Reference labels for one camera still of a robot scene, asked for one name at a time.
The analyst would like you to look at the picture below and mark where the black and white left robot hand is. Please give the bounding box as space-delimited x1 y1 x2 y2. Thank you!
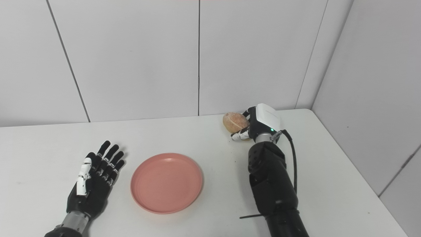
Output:
66 141 126 220

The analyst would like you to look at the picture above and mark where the pink round plate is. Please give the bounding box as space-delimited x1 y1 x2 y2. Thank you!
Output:
130 152 204 215

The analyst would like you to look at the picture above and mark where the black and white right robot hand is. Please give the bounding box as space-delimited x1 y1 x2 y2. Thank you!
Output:
230 103 282 142

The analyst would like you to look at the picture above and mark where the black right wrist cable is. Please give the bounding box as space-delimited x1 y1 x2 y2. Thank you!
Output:
279 129 298 195

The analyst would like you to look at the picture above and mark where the brown bread roll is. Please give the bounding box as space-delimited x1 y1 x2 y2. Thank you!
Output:
223 112 251 141

